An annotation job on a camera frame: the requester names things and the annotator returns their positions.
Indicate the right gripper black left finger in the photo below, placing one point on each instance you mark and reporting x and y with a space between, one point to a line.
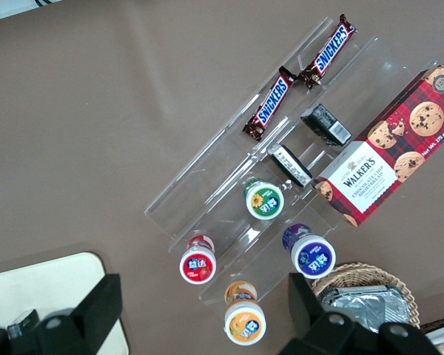
92 318

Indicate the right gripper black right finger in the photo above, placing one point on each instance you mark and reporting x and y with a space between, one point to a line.
311 321

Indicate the aluminium foil tray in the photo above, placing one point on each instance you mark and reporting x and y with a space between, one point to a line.
359 307

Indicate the cream plastic tray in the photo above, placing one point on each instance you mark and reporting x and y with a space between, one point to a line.
40 281

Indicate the light wicker basket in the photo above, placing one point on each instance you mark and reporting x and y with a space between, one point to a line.
399 284

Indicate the purple gum bottle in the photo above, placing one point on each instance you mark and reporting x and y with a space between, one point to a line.
314 259

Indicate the orange gum bottle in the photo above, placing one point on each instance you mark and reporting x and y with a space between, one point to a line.
244 325

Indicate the small black box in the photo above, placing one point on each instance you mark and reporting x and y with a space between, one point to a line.
327 124
22 325
290 164

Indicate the red gum bottle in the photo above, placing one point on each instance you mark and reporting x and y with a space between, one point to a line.
198 266

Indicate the green gum bottle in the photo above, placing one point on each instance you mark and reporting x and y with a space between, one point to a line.
264 203

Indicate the red Walkers shortbread box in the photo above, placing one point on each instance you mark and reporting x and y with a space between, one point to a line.
359 185

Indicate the clear acrylic tiered stand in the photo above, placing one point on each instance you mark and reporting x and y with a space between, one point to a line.
214 174

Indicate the Snickers chocolate bar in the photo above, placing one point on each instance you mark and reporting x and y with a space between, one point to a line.
270 103
329 51

